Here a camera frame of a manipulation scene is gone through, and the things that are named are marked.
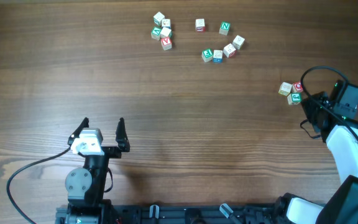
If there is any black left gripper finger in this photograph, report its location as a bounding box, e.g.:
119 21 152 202
67 117 89 146
116 118 131 152

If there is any green J letter block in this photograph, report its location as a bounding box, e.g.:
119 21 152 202
287 93 302 105

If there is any red letter wooden block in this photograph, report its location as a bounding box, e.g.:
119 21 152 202
291 82 303 93

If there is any yellow side picture block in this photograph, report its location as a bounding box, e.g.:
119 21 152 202
278 82 292 96

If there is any yellow edged picture block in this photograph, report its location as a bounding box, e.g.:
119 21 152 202
232 35 246 50

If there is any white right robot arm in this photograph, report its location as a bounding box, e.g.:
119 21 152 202
272 90 358 223

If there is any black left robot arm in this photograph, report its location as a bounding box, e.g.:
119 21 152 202
56 118 130 224

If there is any red V letter block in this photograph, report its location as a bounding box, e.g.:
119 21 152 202
160 37 172 50

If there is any green A letter block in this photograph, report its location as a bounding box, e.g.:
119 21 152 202
150 26 162 40

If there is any green Z side block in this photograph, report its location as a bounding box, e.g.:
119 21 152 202
160 27 172 38

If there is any snail picture blue block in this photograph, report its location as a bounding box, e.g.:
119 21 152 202
213 50 223 63

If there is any green E letter block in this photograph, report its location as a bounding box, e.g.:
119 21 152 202
201 49 213 62

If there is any block with blue side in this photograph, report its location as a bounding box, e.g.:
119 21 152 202
161 19 171 29

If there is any plain top far-left block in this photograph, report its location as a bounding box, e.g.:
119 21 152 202
153 12 165 26

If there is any green N letter block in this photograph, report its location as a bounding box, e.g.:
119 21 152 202
219 21 231 35

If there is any block with red side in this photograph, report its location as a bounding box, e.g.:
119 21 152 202
195 19 206 32

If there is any black left camera cable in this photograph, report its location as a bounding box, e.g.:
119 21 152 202
6 146 73 224

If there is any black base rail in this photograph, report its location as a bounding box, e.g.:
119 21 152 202
55 203 326 224

